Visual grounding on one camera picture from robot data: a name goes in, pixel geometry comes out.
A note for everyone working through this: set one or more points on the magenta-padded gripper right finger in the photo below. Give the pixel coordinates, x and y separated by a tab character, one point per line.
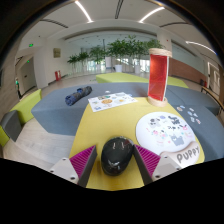
149	160

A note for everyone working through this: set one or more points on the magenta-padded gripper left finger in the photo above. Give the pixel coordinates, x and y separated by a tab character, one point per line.
82	161

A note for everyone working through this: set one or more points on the black computer mouse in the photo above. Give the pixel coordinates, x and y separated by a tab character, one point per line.
116	156

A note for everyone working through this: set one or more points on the white printed round mouse pad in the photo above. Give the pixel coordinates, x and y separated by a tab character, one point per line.
163	131

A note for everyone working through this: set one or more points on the long grey upholstered bench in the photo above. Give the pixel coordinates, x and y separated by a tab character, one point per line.
56	113

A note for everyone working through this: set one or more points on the scattered small stickers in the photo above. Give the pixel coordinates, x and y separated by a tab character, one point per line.
190	113

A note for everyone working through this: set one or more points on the folded dark blue umbrella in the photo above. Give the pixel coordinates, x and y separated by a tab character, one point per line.
78	95

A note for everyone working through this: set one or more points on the white sticker sheet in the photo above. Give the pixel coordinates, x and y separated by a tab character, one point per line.
111	101

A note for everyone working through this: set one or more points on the lime green bench with backrest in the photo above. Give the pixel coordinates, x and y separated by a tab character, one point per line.
28	105

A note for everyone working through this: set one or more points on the grey upholstered cube seat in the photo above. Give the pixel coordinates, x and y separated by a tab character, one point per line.
10	125

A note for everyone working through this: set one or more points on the lime green upholstered bench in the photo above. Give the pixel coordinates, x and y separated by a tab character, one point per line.
176	82
120	77

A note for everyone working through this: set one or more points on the red cylinder with wooden ends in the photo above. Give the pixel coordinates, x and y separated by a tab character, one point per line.
157	76

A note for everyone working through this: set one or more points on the red fire extinguisher cabinet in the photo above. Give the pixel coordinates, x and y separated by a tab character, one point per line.
58	75

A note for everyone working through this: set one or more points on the person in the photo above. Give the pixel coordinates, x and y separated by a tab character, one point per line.
17	86

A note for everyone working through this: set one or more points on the row of potted green plants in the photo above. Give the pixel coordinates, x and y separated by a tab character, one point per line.
123	48

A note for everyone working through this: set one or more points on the ceiling strip lights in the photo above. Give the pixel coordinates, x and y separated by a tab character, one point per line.
83	11

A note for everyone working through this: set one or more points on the brown wall plaque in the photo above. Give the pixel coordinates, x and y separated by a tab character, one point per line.
57	52

